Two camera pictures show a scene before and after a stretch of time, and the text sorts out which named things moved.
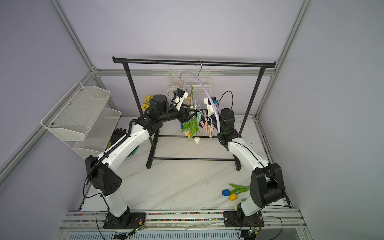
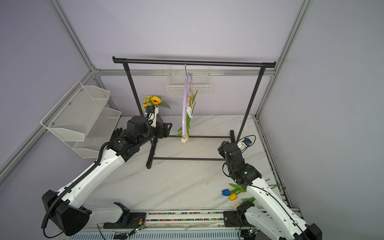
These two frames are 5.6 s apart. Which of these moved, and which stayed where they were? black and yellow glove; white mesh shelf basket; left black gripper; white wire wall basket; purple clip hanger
Moved: purple clip hanger; left black gripper
Stayed: black and yellow glove; white wire wall basket; white mesh shelf basket
